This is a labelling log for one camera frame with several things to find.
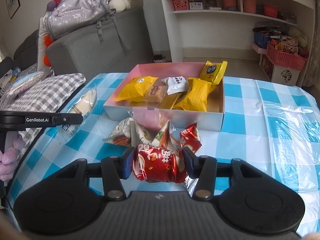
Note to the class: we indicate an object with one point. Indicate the white shelf unit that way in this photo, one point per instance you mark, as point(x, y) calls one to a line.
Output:
point(208, 32)

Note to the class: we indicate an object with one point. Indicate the white black snack packet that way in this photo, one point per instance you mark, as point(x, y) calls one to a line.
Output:
point(176, 84)

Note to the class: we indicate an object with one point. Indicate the grey checkered cushion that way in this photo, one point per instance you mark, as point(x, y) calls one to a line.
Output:
point(49, 95)

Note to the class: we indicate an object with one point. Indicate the blue white checkered tablecloth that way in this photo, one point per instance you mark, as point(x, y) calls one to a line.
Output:
point(273, 127)

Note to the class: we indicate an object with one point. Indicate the pink perforated basket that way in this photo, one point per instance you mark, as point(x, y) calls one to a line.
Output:
point(180, 5)

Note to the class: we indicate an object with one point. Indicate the brown biscuit red label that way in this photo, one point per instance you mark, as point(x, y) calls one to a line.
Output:
point(155, 94)

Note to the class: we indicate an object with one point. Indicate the small red shelf basket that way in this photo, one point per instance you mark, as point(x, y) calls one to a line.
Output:
point(270, 11)

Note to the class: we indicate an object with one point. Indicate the left hand purple glove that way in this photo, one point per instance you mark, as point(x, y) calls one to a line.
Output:
point(9, 158)

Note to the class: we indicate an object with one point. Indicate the blue plastic bin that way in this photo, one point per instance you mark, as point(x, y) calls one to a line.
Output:
point(261, 36)

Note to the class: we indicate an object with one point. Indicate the clear white cracker pack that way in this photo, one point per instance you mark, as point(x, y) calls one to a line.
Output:
point(84, 106)

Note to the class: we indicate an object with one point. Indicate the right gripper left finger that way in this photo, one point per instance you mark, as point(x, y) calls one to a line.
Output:
point(113, 169)

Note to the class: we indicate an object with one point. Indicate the large red candy packet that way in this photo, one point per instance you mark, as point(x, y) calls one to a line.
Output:
point(157, 164)

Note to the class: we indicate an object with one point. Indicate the grey sofa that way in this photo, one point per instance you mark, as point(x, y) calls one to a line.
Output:
point(82, 52)

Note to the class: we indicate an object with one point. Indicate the yellow pillow snack pack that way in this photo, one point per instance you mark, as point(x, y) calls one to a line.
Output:
point(136, 89)

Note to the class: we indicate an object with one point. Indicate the yellow striped snack pack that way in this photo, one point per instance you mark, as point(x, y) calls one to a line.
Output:
point(196, 98)

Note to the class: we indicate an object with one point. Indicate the orange wafer stick pack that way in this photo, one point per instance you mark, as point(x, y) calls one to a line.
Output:
point(169, 101)

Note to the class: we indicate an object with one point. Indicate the power strip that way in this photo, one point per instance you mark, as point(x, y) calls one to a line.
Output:
point(159, 58)

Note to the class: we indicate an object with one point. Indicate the white plush toy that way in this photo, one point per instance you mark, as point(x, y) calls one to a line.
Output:
point(119, 5)

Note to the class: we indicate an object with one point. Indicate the pink candy packet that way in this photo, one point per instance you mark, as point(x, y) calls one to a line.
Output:
point(150, 118)

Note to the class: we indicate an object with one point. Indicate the pink silver snack box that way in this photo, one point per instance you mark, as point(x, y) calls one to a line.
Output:
point(211, 120)

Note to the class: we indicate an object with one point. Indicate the small red white candy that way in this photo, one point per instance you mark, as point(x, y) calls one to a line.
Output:
point(190, 138)

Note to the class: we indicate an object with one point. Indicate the white storage box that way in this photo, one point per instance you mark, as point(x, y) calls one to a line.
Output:
point(278, 74)

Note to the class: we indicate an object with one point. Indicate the red plastic basket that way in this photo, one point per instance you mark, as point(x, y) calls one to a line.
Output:
point(284, 59)

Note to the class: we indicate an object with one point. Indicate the white nut packet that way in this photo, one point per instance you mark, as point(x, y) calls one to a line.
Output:
point(121, 134)

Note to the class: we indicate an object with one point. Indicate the grey patterned backpack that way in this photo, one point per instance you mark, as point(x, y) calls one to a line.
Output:
point(65, 16)

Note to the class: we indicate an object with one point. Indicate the yellow blue cookie pack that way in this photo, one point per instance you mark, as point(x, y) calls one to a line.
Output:
point(213, 72)

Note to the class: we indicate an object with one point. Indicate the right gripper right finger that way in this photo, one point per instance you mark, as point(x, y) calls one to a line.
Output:
point(201, 175)

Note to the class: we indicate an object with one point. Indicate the white brown nut bag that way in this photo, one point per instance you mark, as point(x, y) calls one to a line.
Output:
point(161, 138)

